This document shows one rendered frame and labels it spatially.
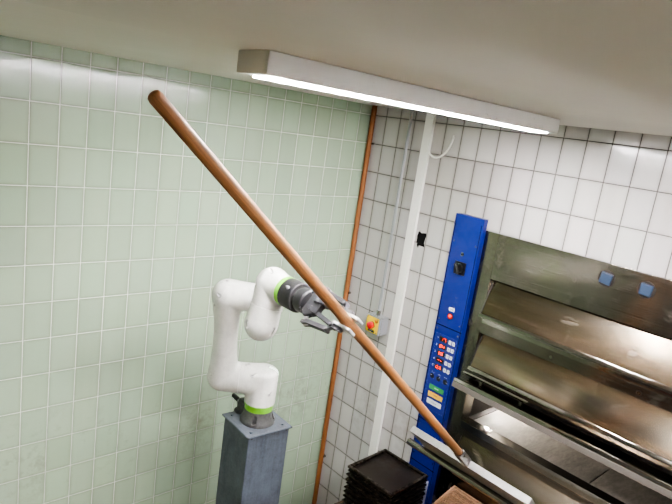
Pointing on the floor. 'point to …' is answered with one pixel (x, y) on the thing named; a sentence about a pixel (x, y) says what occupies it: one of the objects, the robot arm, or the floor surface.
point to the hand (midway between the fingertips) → (347, 322)
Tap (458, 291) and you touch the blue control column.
